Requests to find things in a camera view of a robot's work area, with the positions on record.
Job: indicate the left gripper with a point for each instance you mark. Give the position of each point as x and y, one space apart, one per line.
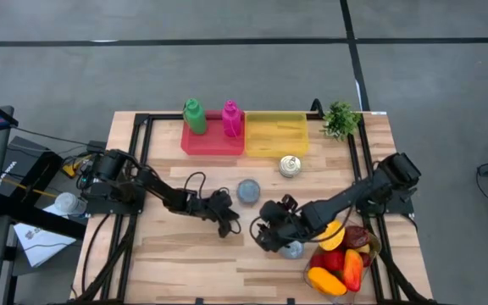
212 205

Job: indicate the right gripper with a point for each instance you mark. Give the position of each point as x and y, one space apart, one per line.
286 220

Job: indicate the blue albacore tuna can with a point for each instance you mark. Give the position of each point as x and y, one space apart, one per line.
248 191

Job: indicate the yellow plastic starfruit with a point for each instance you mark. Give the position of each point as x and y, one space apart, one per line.
333 239

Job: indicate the yellow orange plastic mango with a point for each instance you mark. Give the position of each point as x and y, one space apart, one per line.
326 281

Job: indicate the dark maroon plastic fruit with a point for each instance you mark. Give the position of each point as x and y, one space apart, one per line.
356 236

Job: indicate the red orange plastic mango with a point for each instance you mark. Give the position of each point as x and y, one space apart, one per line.
353 269

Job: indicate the yellow plastic lemon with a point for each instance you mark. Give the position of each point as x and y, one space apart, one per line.
363 249

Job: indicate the small dark red plastic fruit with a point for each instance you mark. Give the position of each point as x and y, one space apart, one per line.
367 259

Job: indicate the pink plastic sports bottle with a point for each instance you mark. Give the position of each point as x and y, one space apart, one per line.
231 120

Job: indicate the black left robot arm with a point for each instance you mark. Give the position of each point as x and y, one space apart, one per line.
159 186

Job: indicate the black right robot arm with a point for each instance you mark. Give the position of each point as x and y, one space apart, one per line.
354 195

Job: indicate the red circle hook tuna can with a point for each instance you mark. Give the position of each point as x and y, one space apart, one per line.
292 252

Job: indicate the white red label tuna can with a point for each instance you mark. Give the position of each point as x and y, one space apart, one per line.
290 166

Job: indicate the pink plastic tray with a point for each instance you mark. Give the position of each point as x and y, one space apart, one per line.
212 144

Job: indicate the yellow plastic tray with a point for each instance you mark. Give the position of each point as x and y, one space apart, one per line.
275 135

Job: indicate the clear plastic container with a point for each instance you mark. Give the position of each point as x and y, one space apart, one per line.
375 254

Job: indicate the green plastic sports bottle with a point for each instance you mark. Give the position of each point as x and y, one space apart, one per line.
195 118

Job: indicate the green plant in white pot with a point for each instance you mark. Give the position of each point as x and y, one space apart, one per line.
340 120

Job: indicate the white paper sheet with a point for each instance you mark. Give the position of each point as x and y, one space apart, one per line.
40 245

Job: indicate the black case white lettering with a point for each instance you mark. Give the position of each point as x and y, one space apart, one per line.
19 161

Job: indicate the black aluminium table frame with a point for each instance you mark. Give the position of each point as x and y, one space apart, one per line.
141 118

